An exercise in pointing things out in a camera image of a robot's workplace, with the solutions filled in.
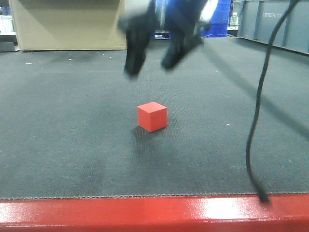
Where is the large cardboard box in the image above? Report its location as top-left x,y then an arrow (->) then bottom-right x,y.
9,0 -> 126,51

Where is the dark grey table mat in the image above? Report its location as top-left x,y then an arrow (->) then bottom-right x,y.
0,37 -> 309,201

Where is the blue white gripper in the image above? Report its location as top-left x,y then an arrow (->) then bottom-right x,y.
118,0 -> 219,76

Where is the red magnetic cube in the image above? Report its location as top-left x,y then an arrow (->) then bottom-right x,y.
137,102 -> 168,132

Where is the grey metal cabinet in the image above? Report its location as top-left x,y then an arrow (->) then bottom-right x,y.
238,0 -> 309,54

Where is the black cable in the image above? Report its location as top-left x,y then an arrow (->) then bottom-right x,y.
245,0 -> 300,203

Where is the blue crate background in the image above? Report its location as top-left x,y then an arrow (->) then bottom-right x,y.
154,0 -> 234,39

